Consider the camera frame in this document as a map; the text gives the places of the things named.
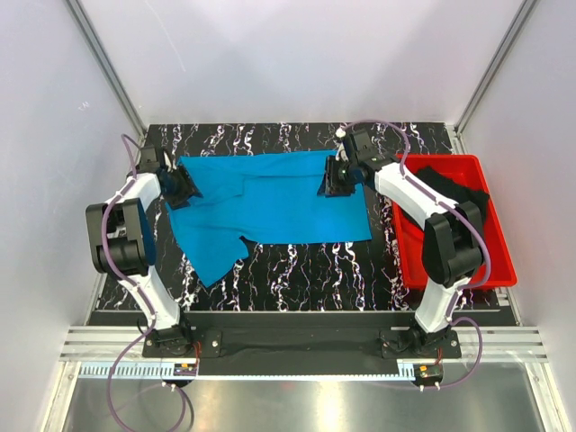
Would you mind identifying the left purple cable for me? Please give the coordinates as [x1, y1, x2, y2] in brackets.
[101, 133, 194, 428]

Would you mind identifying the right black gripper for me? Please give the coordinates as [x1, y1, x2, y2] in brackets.
[316, 156, 357, 199]

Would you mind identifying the aluminium frame post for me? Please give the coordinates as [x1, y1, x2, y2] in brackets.
[454, 0, 539, 138]
[63, 0, 148, 138]

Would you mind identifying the black t-shirt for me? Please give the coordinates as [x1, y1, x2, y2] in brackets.
[403, 164, 491, 224]

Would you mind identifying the red plastic bin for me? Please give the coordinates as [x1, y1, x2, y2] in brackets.
[389, 154, 518, 290]

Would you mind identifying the right aluminium frame post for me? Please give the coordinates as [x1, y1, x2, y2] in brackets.
[454, 0, 539, 138]

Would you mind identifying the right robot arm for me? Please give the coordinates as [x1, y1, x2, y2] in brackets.
[318, 126, 491, 357]

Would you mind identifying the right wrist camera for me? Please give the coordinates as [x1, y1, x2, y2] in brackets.
[335, 128, 348, 162]

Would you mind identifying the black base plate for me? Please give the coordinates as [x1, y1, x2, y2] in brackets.
[89, 310, 517, 377]

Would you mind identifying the aluminium rail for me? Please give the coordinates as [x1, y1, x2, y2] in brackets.
[59, 326, 547, 382]

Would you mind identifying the left aluminium frame post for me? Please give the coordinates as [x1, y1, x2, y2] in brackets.
[63, 0, 148, 138]

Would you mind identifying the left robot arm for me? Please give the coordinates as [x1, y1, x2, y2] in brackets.
[85, 145, 202, 356]

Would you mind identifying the blue t-shirt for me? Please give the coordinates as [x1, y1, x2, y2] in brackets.
[168, 150, 372, 286]

